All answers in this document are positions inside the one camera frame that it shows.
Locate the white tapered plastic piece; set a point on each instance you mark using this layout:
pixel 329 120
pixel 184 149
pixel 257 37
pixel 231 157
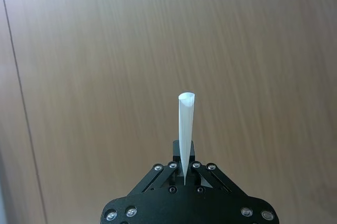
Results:
pixel 185 129

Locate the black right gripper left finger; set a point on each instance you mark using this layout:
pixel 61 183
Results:
pixel 160 176

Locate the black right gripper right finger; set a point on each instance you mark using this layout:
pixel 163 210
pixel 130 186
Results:
pixel 210 175

